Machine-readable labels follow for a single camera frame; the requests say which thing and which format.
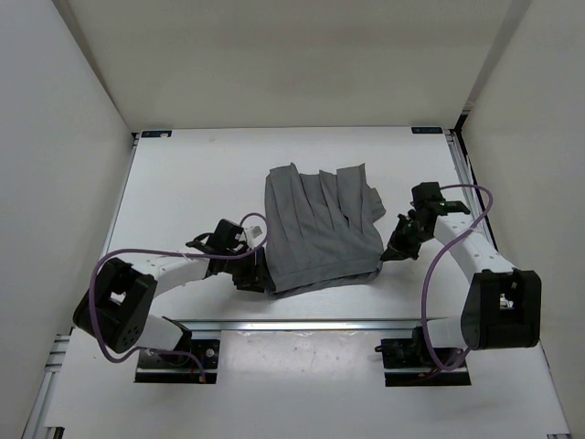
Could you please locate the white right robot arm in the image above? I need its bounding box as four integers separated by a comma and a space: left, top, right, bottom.
381, 201, 542, 366

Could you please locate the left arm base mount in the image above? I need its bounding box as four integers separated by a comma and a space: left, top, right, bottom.
134, 324, 220, 385

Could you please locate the grey pleated skirt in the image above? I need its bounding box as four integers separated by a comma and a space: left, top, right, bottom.
264, 164, 386, 297

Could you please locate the blue corner label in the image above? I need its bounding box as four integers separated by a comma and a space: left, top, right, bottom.
411, 126, 443, 134
141, 130, 173, 138

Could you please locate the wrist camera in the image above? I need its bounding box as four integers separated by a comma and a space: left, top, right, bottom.
207, 219, 263, 253
411, 182, 445, 211

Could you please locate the aluminium table edge rail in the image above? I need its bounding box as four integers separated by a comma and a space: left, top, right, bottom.
75, 318, 522, 334

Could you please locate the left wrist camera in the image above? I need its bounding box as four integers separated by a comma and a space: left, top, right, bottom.
207, 219, 263, 253

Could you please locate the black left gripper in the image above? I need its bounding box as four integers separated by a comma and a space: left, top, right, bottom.
223, 245, 276, 293

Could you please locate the aluminium left side rail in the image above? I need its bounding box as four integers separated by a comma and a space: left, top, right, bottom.
75, 132, 141, 328

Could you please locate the blue corner label left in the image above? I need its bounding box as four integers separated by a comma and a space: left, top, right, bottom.
141, 130, 173, 138

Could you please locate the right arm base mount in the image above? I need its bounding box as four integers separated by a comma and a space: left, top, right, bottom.
374, 327, 472, 388

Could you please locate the blue corner label right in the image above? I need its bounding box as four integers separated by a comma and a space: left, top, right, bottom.
411, 126, 443, 134

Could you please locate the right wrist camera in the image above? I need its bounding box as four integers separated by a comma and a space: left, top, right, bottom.
411, 182, 445, 211

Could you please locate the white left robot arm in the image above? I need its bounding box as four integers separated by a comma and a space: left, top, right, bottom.
73, 243, 275, 366

